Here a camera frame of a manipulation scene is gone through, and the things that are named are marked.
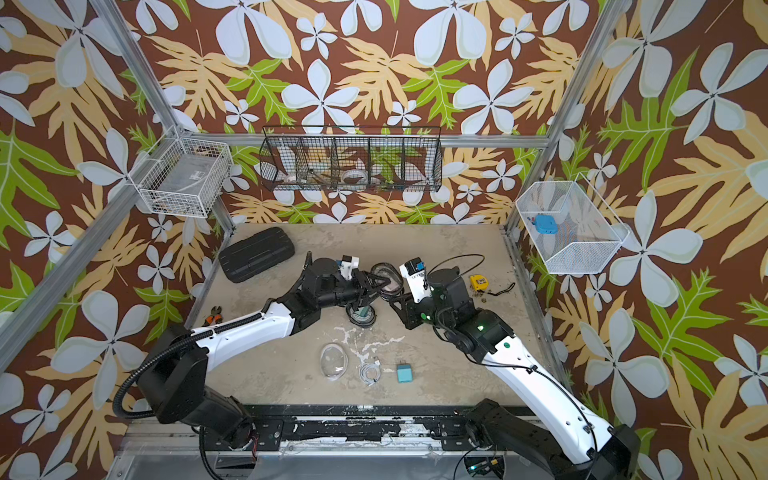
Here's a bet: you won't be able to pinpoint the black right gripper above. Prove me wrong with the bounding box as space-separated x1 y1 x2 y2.
387 289 457 334

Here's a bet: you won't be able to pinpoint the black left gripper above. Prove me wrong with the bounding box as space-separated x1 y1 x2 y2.
316 268 389 311

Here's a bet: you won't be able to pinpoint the teal charger plug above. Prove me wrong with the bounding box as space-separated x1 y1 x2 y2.
396 364 413 384

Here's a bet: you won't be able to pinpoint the white usb cable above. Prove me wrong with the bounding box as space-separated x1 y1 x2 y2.
358 358 383 388

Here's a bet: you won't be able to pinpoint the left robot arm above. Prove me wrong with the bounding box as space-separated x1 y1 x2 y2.
113 257 389 449

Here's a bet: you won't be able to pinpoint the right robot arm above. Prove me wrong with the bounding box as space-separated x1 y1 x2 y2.
390 258 641 479

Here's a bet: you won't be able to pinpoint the yellow tape measure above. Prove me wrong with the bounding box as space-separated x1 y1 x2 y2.
469 274 489 293

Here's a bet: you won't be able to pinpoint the black hard plastic case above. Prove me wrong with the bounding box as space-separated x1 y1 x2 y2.
219 227 295 283

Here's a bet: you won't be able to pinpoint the orange black pliers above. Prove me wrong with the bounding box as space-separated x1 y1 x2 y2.
203 306 223 327

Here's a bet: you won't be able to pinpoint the blue object in basket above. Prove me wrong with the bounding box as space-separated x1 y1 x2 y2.
532 214 559 235

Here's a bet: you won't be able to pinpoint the white mesh basket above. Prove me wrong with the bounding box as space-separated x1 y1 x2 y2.
515 174 630 276

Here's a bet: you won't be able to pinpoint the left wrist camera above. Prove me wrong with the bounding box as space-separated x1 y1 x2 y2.
338 255 359 281

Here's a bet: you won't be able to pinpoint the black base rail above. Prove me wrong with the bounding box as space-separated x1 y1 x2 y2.
205 405 472 456

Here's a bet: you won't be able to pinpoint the black wire basket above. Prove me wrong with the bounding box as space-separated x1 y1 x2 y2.
257 125 444 192

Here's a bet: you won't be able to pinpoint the white wire basket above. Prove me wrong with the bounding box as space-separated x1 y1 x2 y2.
130 127 233 218

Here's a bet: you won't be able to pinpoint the aluminium frame post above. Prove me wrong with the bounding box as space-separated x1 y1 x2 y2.
89 0 236 236

